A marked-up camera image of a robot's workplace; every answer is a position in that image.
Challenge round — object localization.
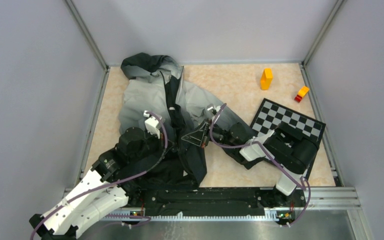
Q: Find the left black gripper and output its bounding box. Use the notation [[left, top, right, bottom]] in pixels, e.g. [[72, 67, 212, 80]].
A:
[[129, 127, 175, 164]]

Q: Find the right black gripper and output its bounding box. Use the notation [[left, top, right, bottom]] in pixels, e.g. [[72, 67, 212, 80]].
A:
[[181, 117, 237, 148]]

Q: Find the grey black gradient hooded jacket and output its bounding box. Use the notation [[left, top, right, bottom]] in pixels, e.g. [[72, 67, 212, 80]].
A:
[[118, 52, 256, 188]]

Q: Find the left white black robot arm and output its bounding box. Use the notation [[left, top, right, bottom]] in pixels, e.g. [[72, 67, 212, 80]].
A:
[[29, 126, 172, 240]]

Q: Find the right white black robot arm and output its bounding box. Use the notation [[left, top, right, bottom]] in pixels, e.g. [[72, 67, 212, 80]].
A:
[[181, 119, 319, 206]]

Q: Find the black white checkerboard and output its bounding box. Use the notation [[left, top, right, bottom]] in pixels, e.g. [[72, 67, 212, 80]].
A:
[[250, 98, 326, 179]]

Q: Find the red yellow toy block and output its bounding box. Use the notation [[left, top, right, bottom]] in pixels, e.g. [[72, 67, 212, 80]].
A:
[[294, 86, 310, 103]]

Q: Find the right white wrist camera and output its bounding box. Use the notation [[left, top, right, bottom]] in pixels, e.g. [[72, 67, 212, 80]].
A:
[[206, 104, 221, 121]]

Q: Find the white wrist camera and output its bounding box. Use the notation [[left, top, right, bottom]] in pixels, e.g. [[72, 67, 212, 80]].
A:
[[143, 110, 165, 139], [206, 104, 221, 121]]

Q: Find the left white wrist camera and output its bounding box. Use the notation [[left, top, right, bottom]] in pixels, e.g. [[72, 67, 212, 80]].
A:
[[143, 110, 165, 139]]

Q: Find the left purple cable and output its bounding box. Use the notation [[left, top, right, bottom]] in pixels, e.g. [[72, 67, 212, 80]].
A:
[[29, 111, 169, 240]]

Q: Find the purple cable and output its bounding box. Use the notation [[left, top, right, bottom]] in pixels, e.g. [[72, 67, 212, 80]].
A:
[[29, 111, 169, 240], [208, 102, 312, 227]]

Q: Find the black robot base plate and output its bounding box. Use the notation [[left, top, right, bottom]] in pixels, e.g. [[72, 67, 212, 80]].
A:
[[126, 187, 306, 217]]

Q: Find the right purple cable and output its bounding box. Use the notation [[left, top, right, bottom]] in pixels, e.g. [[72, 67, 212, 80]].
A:
[[208, 102, 312, 227]]

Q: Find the aluminium frame rail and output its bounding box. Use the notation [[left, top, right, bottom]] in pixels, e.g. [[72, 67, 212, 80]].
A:
[[59, 186, 362, 222]]

